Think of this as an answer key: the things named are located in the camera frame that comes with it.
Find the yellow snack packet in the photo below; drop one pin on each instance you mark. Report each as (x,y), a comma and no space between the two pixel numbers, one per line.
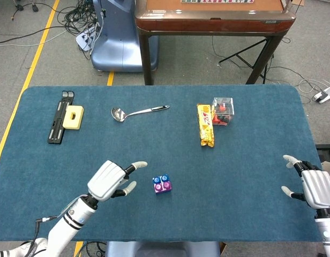
(206,128)

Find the blue-grey robot torso base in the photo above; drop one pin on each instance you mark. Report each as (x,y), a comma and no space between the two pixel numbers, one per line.
(165,250)

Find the brown mahjong table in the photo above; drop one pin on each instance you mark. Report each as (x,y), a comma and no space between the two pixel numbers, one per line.
(208,24)

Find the black folding stand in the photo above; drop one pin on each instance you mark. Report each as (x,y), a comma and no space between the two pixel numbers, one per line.
(55,129)

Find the black chair casters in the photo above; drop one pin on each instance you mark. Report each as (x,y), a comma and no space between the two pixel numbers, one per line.
(35,7)

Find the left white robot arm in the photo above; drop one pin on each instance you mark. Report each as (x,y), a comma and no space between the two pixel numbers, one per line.
(74,219)

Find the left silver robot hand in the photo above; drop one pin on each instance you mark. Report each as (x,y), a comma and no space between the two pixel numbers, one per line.
(106,179)

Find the clear plastic box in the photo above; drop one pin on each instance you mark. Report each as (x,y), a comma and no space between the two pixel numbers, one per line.
(224,112)

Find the white power strip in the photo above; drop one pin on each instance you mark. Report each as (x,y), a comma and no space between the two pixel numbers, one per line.
(83,40)

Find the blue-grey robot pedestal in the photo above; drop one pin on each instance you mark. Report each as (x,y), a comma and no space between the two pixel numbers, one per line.
(119,45)

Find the blue felt table mat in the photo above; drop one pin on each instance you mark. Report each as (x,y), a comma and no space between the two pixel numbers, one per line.
(154,147)

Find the yellow sponge with hole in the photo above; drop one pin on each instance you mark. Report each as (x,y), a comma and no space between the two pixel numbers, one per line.
(78,119)

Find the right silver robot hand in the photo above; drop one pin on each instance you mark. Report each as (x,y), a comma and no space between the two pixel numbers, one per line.
(319,187)

